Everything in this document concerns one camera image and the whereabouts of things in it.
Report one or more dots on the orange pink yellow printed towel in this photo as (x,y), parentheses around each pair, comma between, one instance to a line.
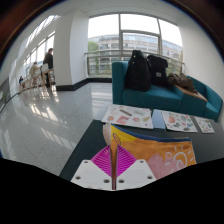
(160,150)

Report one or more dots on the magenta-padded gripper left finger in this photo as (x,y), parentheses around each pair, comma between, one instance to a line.
(88,173)

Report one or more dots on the person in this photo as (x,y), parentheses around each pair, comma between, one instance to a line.
(48,61)
(20,80)
(33,69)

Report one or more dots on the group of white chairs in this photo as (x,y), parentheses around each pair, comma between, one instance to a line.
(44,68)

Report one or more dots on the brown bag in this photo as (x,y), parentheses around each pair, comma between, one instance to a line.
(181,81)

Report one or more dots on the teal sofa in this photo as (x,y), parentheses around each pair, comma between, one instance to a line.
(153,98)

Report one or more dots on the large black backpack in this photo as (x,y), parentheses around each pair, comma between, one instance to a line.
(137,71)

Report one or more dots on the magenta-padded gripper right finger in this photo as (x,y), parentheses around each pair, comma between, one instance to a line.
(138,173)

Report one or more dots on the teal side table wooden top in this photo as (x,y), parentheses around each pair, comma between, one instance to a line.
(191,103)

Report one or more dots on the metal window railing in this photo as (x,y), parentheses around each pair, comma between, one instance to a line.
(103,52)

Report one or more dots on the black backpack with label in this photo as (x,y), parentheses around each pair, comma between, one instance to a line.
(158,70)

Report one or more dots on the teal armchair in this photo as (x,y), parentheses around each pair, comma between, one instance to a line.
(213,101)

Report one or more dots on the printed sticker sheet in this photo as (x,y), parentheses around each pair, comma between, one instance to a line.
(179,121)
(204,125)
(128,116)

